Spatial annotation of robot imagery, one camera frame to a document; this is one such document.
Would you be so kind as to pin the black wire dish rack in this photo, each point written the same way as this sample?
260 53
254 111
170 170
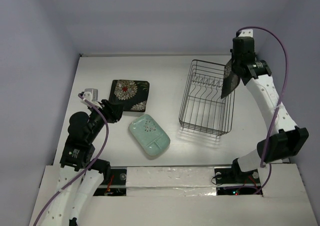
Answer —
202 108

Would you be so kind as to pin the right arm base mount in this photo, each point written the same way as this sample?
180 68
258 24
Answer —
227 184

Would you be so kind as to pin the black white floral square plate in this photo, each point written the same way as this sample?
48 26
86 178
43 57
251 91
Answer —
131 94

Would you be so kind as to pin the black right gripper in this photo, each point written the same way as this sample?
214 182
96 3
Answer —
235 70

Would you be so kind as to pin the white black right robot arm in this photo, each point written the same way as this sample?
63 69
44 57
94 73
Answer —
284 137

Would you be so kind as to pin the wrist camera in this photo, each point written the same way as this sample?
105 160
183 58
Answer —
244 33
89 94

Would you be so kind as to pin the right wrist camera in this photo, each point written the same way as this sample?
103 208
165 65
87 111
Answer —
244 33

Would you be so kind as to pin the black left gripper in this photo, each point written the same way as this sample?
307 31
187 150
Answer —
113 111

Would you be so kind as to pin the white foil covered front board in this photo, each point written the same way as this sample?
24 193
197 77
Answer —
170 182

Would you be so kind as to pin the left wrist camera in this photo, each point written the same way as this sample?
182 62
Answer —
89 94

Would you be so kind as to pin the light green round plate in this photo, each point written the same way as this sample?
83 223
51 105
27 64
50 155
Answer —
150 135

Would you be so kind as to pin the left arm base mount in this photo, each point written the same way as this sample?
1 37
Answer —
116 186

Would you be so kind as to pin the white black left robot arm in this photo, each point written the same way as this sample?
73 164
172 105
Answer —
80 172

